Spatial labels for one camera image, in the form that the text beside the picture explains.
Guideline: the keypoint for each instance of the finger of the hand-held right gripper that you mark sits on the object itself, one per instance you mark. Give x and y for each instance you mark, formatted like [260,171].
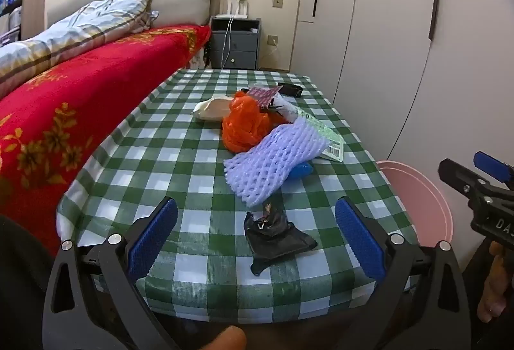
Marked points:
[457,175]
[492,165]

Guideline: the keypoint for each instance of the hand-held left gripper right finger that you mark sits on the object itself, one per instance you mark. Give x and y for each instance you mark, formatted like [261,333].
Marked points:
[361,237]

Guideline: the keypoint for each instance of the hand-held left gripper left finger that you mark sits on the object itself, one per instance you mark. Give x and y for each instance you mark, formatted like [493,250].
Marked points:
[154,237]

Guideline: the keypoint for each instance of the pink plastic bin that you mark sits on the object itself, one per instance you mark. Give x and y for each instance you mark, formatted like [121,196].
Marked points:
[417,205]

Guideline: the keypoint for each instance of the black plastic bag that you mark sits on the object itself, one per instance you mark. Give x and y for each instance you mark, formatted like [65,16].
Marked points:
[277,239]

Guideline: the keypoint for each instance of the blue plastic bag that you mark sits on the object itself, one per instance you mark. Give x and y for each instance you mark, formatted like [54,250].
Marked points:
[301,169]

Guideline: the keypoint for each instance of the pale foam fruit net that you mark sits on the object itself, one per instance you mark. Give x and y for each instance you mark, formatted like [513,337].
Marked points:
[273,157]

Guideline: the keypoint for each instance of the person's right hand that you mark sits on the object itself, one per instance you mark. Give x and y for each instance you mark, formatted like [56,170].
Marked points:
[494,289]

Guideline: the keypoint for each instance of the person's left hand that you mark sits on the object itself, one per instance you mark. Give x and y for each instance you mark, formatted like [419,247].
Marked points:
[225,340]

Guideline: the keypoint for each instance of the green checked tablecloth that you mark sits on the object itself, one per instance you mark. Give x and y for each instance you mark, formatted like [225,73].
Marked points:
[180,141]

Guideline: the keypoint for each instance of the green label clear packaging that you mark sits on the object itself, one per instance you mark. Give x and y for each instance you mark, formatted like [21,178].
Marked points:
[329,141]

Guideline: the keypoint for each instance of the white paper wrapper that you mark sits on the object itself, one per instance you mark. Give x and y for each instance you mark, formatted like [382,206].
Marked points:
[211,109]

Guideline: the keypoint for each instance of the person's dark clothing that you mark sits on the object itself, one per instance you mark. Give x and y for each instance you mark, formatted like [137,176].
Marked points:
[20,285]

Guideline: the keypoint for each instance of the orange plastic bag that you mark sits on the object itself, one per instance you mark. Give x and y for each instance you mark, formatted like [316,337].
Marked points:
[245,121]

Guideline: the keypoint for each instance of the clear plastic wrapper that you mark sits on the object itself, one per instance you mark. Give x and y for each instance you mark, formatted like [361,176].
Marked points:
[288,109]

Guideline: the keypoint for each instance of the white wardrobe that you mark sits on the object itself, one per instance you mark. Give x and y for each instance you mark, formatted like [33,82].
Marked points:
[381,33]

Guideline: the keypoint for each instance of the red floral blanket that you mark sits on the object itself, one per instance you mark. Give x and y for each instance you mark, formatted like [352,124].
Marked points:
[80,93]

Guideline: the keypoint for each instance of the black coiled belt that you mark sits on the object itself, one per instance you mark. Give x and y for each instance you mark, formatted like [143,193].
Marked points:
[289,90]

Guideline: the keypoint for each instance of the pink patterned box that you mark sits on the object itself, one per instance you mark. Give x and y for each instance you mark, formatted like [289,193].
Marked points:
[263,95]

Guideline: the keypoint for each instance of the floral bed sheet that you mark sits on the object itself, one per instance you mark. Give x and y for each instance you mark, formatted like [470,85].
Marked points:
[199,59]

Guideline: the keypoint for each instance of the grey nightstand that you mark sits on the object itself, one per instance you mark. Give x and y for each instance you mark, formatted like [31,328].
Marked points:
[241,45]

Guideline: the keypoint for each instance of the blue plaid quilt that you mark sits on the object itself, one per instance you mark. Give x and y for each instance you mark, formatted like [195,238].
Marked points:
[80,29]

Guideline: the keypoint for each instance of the white router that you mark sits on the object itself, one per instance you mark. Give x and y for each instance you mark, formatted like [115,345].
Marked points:
[231,15]

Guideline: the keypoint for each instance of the brass wall socket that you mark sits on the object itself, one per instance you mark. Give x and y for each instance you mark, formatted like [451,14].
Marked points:
[272,40]

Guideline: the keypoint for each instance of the brass wall switch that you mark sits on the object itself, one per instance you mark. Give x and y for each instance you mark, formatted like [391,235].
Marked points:
[278,3]

